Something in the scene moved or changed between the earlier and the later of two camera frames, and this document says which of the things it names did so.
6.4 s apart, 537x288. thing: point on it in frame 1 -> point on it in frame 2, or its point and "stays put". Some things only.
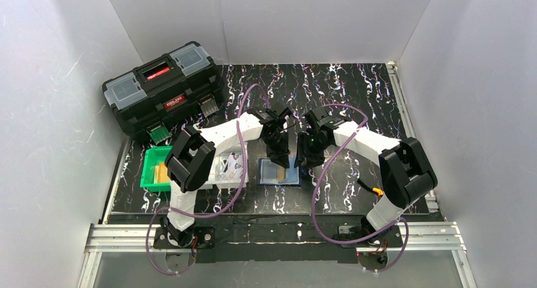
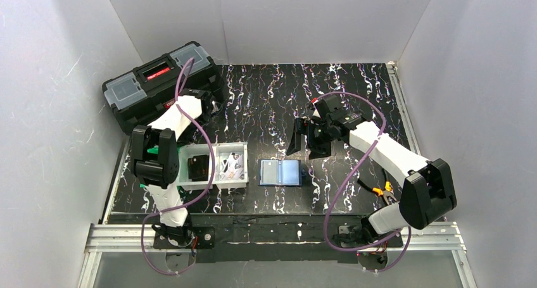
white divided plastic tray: [228, 168] stays put
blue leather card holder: [270, 173] stays put
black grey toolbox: [170, 89] stays put
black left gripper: [276, 142] -> [205, 102]
